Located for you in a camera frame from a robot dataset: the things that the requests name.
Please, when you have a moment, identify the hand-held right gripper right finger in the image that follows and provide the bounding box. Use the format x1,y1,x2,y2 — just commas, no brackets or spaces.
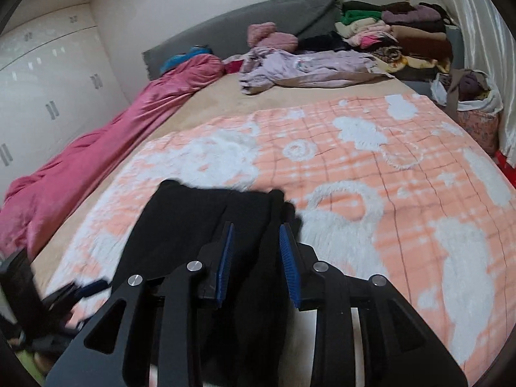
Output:
279,223,468,387

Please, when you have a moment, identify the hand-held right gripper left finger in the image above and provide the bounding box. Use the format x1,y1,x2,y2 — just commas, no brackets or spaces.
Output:
46,222,236,387

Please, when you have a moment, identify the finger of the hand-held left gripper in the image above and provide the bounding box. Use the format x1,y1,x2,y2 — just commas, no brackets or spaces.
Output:
42,280,109,319

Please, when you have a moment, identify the black printed t-shirt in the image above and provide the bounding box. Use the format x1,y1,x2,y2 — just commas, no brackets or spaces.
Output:
117,179,304,387

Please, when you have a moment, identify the person's left forearm green sleeve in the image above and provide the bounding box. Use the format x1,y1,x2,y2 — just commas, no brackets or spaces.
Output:
14,347,52,379

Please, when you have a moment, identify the white bag of clothes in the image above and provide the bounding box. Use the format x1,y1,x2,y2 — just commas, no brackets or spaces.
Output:
431,68,504,113

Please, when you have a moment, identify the pile of folded clothes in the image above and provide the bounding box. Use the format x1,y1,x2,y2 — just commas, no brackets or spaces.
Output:
334,0,452,74

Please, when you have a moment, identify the orange and white plush blanket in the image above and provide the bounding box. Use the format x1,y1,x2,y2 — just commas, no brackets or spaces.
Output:
40,93,516,383

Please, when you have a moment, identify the pink duvet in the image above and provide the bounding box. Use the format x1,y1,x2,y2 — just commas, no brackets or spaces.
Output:
0,54,225,259

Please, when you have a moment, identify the beige bed sheet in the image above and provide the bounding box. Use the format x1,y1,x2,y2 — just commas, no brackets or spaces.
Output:
31,68,409,271

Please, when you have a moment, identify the lilac garment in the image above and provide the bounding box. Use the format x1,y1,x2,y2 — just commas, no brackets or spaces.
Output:
239,47,395,96

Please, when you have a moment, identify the white wardrobe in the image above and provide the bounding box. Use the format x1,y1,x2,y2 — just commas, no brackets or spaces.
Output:
0,4,130,198

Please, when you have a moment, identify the blue cloth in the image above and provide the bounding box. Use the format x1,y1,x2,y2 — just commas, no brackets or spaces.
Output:
160,46,213,72

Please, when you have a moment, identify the fluffy pink cushion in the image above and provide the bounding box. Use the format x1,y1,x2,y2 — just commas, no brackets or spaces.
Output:
258,32,298,51
247,22,277,47

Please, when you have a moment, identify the black crumpled garment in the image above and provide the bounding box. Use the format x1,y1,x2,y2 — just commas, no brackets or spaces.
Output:
298,32,347,53

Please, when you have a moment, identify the pink floral hamper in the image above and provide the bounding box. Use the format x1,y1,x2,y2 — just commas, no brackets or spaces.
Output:
457,109,501,154

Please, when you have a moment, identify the red object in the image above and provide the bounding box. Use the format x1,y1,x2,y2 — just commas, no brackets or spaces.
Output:
494,149,516,189

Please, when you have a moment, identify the grey covered headboard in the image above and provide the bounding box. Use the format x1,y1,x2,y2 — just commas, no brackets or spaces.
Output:
142,0,343,81

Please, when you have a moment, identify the grey padded board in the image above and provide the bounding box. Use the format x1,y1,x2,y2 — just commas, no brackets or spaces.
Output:
445,24,463,74

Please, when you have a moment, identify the white satin curtain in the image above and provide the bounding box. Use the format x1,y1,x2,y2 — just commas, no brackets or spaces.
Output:
427,0,516,158

